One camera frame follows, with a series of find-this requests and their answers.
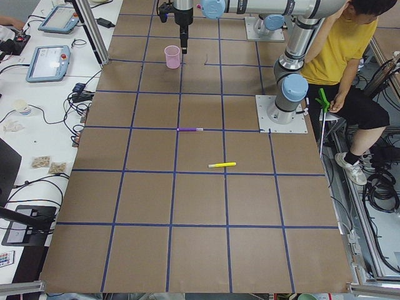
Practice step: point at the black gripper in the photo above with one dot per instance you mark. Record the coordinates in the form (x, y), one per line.
(183, 18)

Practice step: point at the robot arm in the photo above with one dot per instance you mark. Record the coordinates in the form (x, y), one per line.
(183, 12)
(292, 87)

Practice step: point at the pink mesh cup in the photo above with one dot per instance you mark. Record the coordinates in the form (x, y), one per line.
(172, 55)

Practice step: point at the purple pen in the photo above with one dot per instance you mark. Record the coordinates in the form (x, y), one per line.
(190, 129)

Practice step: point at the black power adapter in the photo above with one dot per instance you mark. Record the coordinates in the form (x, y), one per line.
(105, 23)

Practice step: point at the yellow pen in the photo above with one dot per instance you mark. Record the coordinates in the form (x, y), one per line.
(222, 165)

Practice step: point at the blue teach pendant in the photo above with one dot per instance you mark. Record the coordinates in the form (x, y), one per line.
(48, 64)
(61, 20)

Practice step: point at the person in yellow shirt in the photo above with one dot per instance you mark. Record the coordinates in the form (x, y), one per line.
(331, 64)

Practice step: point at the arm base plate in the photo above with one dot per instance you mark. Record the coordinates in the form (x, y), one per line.
(267, 28)
(273, 120)

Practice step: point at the aluminium frame post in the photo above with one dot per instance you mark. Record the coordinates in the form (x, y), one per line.
(90, 26)

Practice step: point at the green handled grabber tool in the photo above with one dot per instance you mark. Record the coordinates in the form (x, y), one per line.
(325, 106)

